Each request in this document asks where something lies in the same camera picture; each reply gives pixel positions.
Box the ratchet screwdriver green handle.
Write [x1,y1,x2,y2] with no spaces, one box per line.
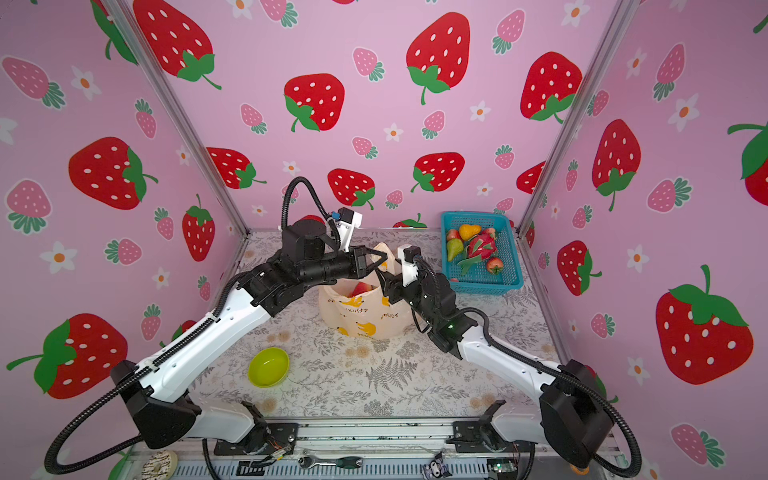
[298,455,364,470]

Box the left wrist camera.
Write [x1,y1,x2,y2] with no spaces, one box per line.
[331,207,362,252]

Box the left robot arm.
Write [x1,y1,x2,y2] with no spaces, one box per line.
[44,208,376,475]

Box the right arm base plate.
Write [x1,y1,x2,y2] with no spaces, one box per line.
[445,420,535,454]

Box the lime green bowl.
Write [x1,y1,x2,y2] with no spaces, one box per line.
[247,347,291,388]

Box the teal plastic basket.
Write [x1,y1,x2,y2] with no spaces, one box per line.
[441,211,524,296]

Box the orange yellow fake mango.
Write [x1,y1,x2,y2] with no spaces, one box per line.
[458,224,483,241]

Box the translucent beige plastic bag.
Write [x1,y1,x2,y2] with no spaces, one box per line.
[318,273,412,340]

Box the aluminium frame rail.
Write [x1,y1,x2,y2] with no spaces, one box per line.
[118,418,609,479]

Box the pink fake dragon fruit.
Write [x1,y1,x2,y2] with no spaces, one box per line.
[458,232,497,276]

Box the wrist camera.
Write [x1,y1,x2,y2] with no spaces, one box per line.
[331,207,362,252]
[397,245,421,287]

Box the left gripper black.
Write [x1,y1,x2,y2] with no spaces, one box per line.
[298,247,387,293]

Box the white sprinkled donut toy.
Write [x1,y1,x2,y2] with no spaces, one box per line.
[140,450,178,480]

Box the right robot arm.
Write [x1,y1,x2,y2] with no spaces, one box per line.
[375,257,642,478]

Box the green fake pear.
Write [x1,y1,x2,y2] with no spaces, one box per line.
[446,238,464,262]

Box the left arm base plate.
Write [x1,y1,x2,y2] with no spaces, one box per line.
[214,422,299,456]

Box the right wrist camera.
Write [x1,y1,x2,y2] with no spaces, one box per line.
[397,245,421,287]

